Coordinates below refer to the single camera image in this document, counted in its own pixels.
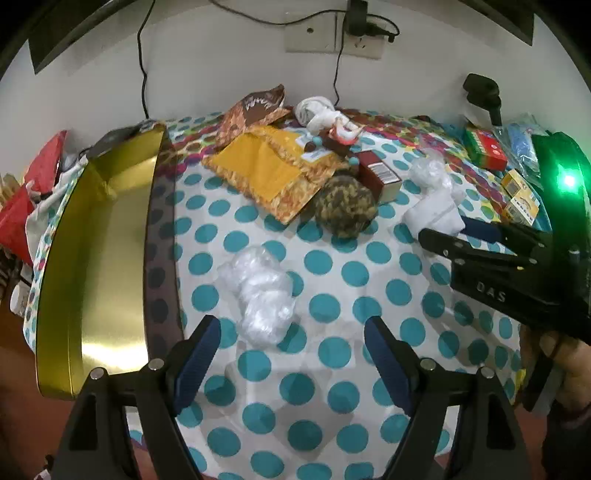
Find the black plug cable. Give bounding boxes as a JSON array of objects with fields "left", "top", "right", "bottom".
[{"left": 210, "top": 0, "right": 348, "bottom": 24}]

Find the yellow medicine box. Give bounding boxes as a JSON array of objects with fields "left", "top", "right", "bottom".
[
  {"left": 501, "top": 168, "right": 532, "bottom": 197},
  {"left": 501, "top": 191, "right": 541, "bottom": 227}
]

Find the dark wall frame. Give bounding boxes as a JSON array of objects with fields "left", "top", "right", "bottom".
[
  {"left": 28, "top": 0, "right": 139, "bottom": 75},
  {"left": 466, "top": 0, "right": 536, "bottom": 47}
]

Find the teal cloth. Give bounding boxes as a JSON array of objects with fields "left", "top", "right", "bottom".
[{"left": 531, "top": 185, "right": 555, "bottom": 232}]

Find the black charger cable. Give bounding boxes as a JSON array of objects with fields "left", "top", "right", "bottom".
[{"left": 330, "top": 34, "right": 352, "bottom": 109}]

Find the black angled plug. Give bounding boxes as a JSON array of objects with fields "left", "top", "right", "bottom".
[{"left": 365, "top": 21, "right": 400, "bottom": 42}]

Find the polka dot tablecloth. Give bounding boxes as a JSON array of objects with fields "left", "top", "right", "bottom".
[{"left": 23, "top": 108, "right": 555, "bottom": 480}]

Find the brown snack packet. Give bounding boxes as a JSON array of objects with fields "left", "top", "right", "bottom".
[{"left": 217, "top": 84, "right": 294, "bottom": 144}]

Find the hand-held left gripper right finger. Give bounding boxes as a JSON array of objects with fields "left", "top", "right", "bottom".
[{"left": 364, "top": 316, "right": 532, "bottom": 480}]

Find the clear bag with blue contents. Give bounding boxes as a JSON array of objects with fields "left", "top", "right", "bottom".
[{"left": 492, "top": 113, "right": 543, "bottom": 185}]

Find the beige coaxial wall plate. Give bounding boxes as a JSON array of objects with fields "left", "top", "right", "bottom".
[{"left": 284, "top": 21, "right": 342, "bottom": 52}]

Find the red and green medicine box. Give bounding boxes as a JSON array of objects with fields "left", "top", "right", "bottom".
[{"left": 463, "top": 126, "right": 509, "bottom": 172}]

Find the thin black wall cable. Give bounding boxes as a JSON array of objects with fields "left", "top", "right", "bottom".
[{"left": 137, "top": 0, "right": 155, "bottom": 121}]

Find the camouflage knit ball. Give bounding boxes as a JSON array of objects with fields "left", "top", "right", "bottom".
[{"left": 314, "top": 174, "right": 379, "bottom": 238}]

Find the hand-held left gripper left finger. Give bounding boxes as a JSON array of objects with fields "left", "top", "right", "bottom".
[{"left": 48, "top": 315, "right": 222, "bottom": 480}]

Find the red plastic bag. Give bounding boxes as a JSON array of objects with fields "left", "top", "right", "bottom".
[
  {"left": 23, "top": 130, "right": 68, "bottom": 195},
  {"left": 0, "top": 187, "right": 35, "bottom": 266}
]

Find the person's right hand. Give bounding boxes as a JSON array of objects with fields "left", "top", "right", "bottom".
[{"left": 549, "top": 333, "right": 591, "bottom": 416}]

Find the black clamp mount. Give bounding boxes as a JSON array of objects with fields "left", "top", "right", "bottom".
[{"left": 463, "top": 73, "right": 504, "bottom": 126}]

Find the yellow snack packet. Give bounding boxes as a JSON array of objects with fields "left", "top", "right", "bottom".
[{"left": 203, "top": 124, "right": 352, "bottom": 224}]

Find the dark red box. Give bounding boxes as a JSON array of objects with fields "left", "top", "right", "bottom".
[{"left": 355, "top": 150, "right": 402, "bottom": 204}]

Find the small doll figure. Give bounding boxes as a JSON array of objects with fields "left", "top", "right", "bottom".
[{"left": 300, "top": 117, "right": 365, "bottom": 162}]

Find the white sock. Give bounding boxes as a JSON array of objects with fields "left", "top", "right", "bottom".
[{"left": 404, "top": 189, "right": 466, "bottom": 238}]

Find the black charger adapter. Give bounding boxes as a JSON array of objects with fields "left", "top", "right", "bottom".
[{"left": 346, "top": 0, "right": 370, "bottom": 35}]

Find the beige wall power socket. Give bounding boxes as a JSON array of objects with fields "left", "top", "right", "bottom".
[{"left": 339, "top": 14, "right": 384, "bottom": 61}]

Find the white towel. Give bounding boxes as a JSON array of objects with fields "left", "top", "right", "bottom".
[{"left": 295, "top": 95, "right": 356, "bottom": 134}]

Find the clear plastic bag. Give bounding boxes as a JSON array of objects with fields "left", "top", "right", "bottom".
[
  {"left": 409, "top": 148, "right": 455, "bottom": 199},
  {"left": 217, "top": 246, "right": 296, "bottom": 346}
]

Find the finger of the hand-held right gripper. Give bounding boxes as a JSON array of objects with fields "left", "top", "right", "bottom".
[
  {"left": 418, "top": 227, "right": 539, "bottom": 268},
  {"left": 462, "top": 216, "right": 555, "bottom": 252}
]

